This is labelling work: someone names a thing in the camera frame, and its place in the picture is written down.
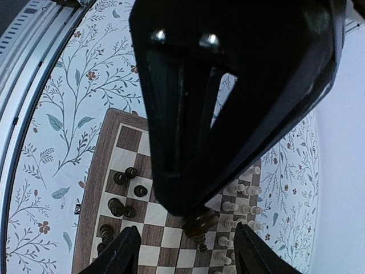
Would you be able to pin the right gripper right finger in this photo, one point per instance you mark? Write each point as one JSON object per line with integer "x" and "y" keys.
{"x": 253, "y": 255}

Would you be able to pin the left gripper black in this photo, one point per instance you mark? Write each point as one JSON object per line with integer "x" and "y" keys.
{"x": 280, "y": 46}

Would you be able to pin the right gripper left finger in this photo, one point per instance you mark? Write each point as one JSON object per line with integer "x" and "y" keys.
{"x": 121, "y": 255}

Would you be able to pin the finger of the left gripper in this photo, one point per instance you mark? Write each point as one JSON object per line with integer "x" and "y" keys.
{"x": 251, "y": 134}
{"x": 178, "y": 107}

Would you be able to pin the dark piece placed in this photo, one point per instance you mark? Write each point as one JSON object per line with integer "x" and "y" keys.
{"x": 100, "y": 248}

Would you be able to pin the dark piece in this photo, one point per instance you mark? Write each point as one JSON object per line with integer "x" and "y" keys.
{"x": 116, "y": 207}
{"x": 106, "y": 233}

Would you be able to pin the dark pawn file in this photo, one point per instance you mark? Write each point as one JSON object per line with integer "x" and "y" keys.
{"x": 129, "y": 212}
{"x": 197, "y": 224}

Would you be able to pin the wooden chess board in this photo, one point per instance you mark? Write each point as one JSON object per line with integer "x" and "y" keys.
{"x": 123, "y": 143}

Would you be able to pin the dark pawn placed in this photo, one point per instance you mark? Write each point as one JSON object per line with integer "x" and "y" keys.
{"x": 140, "y": 191}

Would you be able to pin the dark pawn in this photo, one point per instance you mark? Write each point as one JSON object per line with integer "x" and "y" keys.
{"x": 131, "y": 172}

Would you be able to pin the row of white pieces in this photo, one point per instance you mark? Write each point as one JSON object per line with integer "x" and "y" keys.
{"x": 237, "y": 203}

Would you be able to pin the floral patterned table mat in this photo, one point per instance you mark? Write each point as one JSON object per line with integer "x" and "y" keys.
{"x": 95, "y": 72}

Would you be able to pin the front aluminium rail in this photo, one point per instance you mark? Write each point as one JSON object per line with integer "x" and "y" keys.
{"x": 30, "y": 47}

